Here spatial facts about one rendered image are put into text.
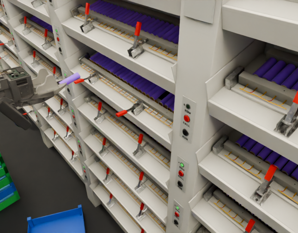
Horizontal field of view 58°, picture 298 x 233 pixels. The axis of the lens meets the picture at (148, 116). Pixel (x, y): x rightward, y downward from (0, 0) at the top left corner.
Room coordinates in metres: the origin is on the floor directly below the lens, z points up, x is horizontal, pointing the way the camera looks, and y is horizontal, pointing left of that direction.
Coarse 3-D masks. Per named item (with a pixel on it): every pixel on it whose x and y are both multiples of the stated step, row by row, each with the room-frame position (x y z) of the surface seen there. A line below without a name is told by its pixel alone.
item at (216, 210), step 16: (208, 192) 0.51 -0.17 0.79; (224, 192) 0.51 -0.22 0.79; (192, 208) 0.48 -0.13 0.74; (208, 208) 0.48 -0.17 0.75; (224, 208) 0.47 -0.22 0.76; (240, 208) 0.45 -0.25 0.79; (208, 224) 0.43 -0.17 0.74; (224, 224) 0.43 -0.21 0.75; (240, 224) 0.42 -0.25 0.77; (256, 224) 0.40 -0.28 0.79
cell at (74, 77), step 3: (72, 75) 0.71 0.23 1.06; (75, 75) 0.71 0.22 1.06; (78, 75) 0.72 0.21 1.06; (66, 78) 0.70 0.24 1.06; (69, 78) 0.70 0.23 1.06; (72, 78) 0.71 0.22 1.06; (75, 78) 0.71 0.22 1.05; (78, 78) 0.72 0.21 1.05; (60, 81) 0.69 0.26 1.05; (63, 81) 0.69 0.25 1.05; (66, 81) 0.69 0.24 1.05; (69, 81) 0.70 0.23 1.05; (72, 81) 0.70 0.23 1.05
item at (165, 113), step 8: (88, 64) 0.98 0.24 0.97; (104, 72) 0.91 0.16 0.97; (104, 80) 0.88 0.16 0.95; (112, 80) 0.85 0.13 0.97; (120, 80) 0.84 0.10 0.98; (128, 88) 0.79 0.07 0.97; (136, 96) 0.75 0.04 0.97; (144, 96) 0.74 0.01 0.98; (152, 104) 0.69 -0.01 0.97; (160, 112) 0.66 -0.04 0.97; (168, 112) 0.65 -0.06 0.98; (160, 120) 0.64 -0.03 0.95
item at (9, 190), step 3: (12, 183) 1.08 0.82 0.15; (12, 186) 1.07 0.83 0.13; (6, 189) 1.05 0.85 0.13; (9, 189) 1.06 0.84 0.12; (12, 189) 1.07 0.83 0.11; (15, 189) 1.08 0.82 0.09; (0, 192) 1.02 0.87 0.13; (3, 192) 1.03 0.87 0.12; (6, 192) 1.04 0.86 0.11; (9, 192) 1.05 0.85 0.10; (12, 192) 1.06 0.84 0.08; (0, 195) 1.02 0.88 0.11; (3, 195) 1.03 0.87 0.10; (6, 195) 1.04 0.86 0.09; (0, 198) 1.01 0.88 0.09
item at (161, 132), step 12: (84, 48) 1.07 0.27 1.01; (72, 60) 1.03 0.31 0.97; (72, 72) 1.00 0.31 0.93; (84, 72) 0.98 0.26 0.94; (108, 72) 0.94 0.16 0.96; (84, 84) 0.95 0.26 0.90; (96, 84) 0.89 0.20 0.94; (108, 84) 0.87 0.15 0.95; (108, 96) 0.81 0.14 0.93; (120, 96) 0.79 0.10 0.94; (120, 108) 0.74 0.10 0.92; (132, 120) 0.71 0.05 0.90; (144, 120) 0.66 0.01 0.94; (156, 120) 0.65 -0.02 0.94; (156, 132) 0.61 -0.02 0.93; (168, 132) 0.60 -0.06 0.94; (168, 144) 0.57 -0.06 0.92
